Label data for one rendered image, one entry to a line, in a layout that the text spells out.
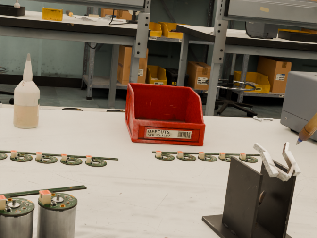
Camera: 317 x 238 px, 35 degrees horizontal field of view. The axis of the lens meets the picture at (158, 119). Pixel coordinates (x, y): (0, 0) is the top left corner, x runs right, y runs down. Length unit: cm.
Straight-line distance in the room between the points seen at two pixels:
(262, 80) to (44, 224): 478
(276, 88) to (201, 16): 100
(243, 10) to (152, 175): 234
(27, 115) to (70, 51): 410
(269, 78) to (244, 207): 462
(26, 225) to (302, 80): 58
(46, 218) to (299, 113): 57
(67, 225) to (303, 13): 277
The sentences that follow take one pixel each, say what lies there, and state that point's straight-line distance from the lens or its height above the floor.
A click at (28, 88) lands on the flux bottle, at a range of 70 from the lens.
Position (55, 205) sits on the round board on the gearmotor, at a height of 81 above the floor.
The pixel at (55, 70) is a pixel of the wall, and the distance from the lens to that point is 482.
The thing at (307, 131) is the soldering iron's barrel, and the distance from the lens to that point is 39.
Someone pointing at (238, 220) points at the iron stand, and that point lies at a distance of 44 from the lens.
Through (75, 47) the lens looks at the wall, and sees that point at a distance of 480.
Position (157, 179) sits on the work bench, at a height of 75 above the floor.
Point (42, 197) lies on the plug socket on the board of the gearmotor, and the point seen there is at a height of 82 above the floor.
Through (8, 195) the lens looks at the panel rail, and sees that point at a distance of 34.
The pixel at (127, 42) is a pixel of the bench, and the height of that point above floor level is 67.
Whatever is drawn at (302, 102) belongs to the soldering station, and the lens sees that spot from 82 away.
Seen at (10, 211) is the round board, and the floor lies 81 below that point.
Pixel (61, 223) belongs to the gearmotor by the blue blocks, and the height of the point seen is 80.
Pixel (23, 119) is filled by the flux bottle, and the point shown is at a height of 76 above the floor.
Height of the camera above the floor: 95
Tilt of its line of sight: 14 degrees down
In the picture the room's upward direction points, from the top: 6 degrees clockwise
